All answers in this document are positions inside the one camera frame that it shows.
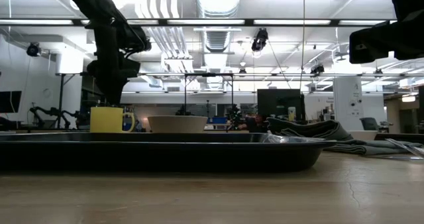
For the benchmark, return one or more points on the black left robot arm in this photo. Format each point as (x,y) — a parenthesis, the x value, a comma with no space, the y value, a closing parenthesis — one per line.
(86,2)

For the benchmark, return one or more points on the black serving tray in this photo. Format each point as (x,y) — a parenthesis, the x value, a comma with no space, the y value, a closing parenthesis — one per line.
(165,156)

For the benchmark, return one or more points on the black ceiling-hung camera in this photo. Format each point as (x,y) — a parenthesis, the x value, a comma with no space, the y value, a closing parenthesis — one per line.
(33,50)
(317,69)
(260,40)

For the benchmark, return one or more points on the black background robot arm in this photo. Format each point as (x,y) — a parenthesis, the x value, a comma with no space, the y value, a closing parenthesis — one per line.
(183,111)
(53,112)

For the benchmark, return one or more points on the grey cloth napkin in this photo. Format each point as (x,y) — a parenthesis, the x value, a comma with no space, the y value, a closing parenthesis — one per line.
(308,129)

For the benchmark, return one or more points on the yellow mug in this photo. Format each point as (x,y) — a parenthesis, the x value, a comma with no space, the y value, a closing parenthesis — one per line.
(106,119)

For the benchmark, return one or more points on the beige bowl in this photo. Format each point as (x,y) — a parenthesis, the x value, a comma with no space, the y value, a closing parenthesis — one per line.
(177,124)

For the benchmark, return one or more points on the blue box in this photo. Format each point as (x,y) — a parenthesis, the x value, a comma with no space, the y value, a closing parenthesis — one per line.
(217,120)

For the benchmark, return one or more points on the black aluminium table frame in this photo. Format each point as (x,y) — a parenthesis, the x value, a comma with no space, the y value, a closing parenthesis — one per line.
(404,138)

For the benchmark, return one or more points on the silver ventilation duct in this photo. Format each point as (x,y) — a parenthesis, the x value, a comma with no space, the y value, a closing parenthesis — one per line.
(218,0)

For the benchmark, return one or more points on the white pillar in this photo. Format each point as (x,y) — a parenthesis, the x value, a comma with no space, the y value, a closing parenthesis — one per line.
(348,98)

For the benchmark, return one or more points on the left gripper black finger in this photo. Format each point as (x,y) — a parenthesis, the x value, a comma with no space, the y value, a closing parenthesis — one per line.
(120,91)
(108,91)

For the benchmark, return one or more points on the small Christmas tree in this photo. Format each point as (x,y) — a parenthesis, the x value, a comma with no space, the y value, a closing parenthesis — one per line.
(235,116)

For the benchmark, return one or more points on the black metal rig stand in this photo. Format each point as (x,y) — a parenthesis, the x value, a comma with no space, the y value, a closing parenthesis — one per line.
(61,94)

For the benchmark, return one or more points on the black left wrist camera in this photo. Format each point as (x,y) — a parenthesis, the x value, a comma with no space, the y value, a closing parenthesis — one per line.
(130,68)

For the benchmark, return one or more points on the person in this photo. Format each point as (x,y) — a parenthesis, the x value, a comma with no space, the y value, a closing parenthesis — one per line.
(256,122)

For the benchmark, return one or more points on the grey office chair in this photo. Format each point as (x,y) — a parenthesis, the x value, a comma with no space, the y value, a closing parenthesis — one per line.
(368,123)

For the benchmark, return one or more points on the black computer monitor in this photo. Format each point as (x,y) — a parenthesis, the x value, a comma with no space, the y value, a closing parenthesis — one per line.
(278,101)
(10,101)

